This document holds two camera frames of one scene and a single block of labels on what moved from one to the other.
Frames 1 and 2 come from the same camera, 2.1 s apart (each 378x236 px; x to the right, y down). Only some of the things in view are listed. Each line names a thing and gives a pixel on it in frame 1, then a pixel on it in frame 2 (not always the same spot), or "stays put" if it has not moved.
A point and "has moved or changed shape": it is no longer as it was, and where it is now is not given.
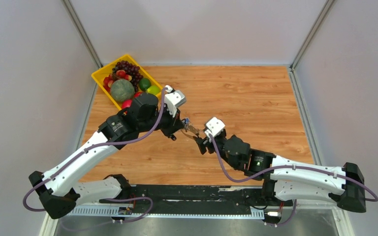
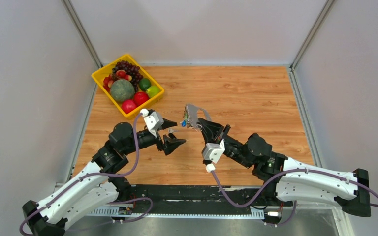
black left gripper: (175, 124) to (170, 144)
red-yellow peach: (128, 77) stays put
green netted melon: (122, 90) stays put
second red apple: (127, 103) stays put
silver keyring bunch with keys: (186, 122) has moved or changed shape
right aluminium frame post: (324, 12) stays put
